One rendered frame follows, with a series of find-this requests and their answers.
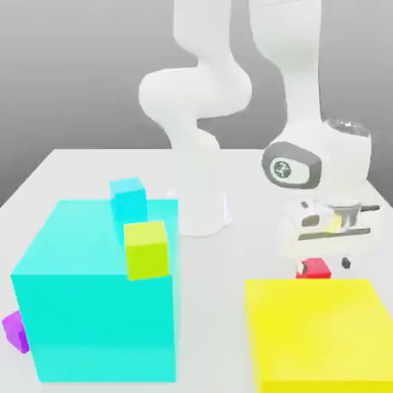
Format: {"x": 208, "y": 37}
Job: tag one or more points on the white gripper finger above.
{"x": 346, "y": 262}
{"x": 299, "y": 266}

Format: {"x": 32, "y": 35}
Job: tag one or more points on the small cyan cube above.
{"x": 129, "y": 199}

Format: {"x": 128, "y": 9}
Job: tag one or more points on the large yellow box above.
{"x": 319, "y": 334}

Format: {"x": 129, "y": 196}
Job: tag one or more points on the small red cube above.
{"x": 316, "y": 269}

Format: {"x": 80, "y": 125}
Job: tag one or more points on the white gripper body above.
{"x": 325, "y": 245}

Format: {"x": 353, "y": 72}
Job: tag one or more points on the small lime cube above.
{"x": 147, "y": 250}

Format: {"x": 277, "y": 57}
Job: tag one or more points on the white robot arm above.
{"x": 307, "y": 92}

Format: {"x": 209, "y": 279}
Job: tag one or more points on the large turquoise box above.
{"x": 95, "y": 294}

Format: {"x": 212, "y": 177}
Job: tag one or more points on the small purple cube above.
{"x": 15, "y": 333}

